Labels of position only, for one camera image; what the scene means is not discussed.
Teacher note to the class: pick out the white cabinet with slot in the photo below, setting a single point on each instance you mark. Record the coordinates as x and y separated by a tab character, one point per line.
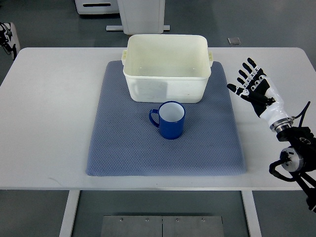
85	7

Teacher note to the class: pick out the white plastic box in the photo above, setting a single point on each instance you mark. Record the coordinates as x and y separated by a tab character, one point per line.
160	68

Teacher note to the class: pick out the white pedestal base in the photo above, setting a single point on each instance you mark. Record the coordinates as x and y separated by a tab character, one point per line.
141	17

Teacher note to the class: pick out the blue textured mat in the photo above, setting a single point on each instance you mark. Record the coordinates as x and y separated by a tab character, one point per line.
125	143

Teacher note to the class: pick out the black white sneaker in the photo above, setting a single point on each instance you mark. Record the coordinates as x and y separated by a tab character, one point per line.
9	39

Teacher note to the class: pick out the white right table leg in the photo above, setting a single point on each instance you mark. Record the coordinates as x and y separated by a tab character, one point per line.
251	214

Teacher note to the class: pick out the white table leg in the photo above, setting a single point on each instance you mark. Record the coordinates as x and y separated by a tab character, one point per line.
69	214
251	214

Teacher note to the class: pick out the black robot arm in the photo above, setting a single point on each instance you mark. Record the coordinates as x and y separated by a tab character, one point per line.
297	160

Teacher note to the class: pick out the white left table leg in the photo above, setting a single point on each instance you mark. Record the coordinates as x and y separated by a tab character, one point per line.
69	214

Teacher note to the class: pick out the small grey floor plate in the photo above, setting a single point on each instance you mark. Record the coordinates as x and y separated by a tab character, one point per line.
234	41

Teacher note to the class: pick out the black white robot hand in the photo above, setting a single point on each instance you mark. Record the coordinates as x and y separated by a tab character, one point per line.
257	88

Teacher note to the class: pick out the blue enamel mug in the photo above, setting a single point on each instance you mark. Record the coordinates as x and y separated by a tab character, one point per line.
169	119

